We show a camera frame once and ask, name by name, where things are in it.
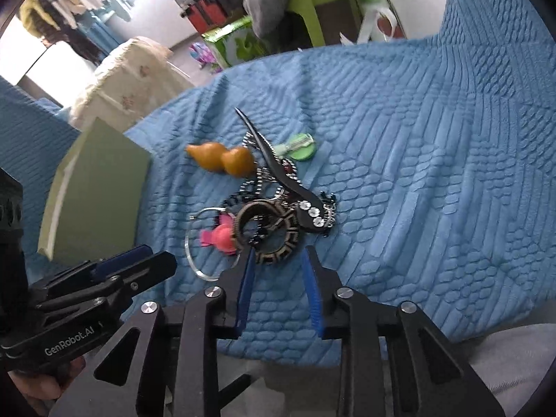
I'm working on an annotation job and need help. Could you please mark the silver hoop ring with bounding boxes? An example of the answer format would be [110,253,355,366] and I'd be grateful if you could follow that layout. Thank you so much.
[183,206,242,283]

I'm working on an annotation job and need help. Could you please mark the pink plastic charm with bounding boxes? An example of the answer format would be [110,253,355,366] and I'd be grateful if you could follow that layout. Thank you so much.
[200,214,237,255]

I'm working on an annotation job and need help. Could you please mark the woven black tan bangle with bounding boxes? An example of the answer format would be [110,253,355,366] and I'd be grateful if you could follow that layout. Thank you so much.
[232,199,300,264]

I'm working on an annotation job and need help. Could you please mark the orange gourd pendant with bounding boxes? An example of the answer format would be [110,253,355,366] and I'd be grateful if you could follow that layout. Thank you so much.
[185,142,256,178]

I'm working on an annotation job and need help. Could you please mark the silver bead chain necklace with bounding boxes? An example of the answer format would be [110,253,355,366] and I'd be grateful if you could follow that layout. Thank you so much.
[223,132,337,237]

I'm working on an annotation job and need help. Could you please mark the black rhinestone hair clip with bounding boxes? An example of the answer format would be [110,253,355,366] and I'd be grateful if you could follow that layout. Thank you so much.
[235,107,333,234]

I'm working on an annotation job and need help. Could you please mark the green round pendant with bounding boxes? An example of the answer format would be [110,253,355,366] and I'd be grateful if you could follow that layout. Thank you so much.
[273,133,317,161]

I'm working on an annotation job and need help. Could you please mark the left hand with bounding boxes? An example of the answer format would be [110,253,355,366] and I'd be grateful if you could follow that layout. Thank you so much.
[8,356,86,416]

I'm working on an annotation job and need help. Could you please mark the green cardboard box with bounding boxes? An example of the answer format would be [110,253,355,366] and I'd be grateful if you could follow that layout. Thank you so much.
[38,118,151,267]

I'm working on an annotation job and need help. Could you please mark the cream lace covered table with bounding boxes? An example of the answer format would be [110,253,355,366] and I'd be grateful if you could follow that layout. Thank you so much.
[69,37,194,133]

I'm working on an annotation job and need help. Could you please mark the blue textured chair cover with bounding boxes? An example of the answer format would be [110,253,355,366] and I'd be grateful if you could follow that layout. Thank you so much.
[126,0,555,341]

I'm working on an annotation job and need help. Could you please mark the purple patterned cloth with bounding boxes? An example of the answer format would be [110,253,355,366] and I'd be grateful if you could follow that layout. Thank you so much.
[188,41,221,74]

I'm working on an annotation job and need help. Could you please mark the green printed carton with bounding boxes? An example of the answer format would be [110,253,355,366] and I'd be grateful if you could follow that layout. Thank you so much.
[202,15,270,69]

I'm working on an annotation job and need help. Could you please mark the hanging clothes rack garments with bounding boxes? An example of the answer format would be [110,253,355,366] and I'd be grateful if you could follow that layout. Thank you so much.
[16,0,135,66]

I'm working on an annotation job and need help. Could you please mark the red suitcase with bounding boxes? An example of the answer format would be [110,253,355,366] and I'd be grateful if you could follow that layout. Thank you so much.
[180,0,242,35]

